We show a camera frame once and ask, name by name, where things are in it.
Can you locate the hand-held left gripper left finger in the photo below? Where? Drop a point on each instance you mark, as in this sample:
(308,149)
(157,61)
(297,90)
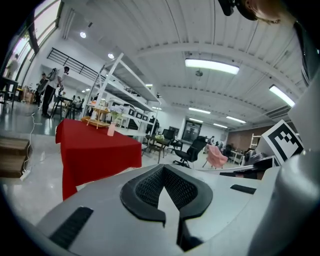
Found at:
(147,190)

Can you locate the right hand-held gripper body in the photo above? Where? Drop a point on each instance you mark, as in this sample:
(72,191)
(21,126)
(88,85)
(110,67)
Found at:
(281,141)

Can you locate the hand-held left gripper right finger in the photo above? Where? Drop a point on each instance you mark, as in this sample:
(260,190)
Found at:
(186,192)

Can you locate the pink vase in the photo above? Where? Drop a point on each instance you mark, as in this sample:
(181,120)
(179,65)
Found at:
(110,130)

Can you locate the pale purple flowers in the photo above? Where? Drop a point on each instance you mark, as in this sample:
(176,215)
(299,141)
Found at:
(116,113)

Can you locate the black office chair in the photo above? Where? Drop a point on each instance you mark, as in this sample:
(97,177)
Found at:
(190,151)

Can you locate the dark wooden table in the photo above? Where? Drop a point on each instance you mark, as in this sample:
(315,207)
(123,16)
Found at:
(157,145)

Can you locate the long ceiling light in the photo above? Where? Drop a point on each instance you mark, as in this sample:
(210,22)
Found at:
(212,66)
(281,95)

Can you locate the chair with pink cover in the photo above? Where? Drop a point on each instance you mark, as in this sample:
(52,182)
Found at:
(217,155)

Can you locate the black double door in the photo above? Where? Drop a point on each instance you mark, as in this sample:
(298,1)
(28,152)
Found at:
(191,130)

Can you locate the table with red tablecloth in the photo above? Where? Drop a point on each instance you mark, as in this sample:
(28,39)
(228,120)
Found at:
(95,152)

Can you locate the tiered wooden serving stand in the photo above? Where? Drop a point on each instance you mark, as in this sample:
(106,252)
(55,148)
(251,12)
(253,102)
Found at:
(98,117)

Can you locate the white metal shelf rack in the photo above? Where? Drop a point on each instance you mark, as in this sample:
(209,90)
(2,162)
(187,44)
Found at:
(130,85)

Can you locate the white power strip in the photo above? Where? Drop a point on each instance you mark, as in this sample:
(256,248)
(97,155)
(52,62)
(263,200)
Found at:
(25,174)

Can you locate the person's face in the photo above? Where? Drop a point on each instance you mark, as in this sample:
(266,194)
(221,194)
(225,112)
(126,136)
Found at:
(268,11)

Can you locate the stacked wooden boxes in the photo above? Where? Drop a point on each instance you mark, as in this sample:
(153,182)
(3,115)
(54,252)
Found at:
(12,157)

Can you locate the round ceiling light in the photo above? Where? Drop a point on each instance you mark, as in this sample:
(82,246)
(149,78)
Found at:
(83,34)
(111,55)

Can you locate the black balcony railing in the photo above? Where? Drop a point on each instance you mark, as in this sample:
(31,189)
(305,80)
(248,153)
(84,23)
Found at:
(72,63)

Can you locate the black side table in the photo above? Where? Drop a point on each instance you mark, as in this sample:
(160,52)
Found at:
(8,87)

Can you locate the black head-worn camera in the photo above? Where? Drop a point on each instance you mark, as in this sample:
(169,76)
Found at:
(231,6)

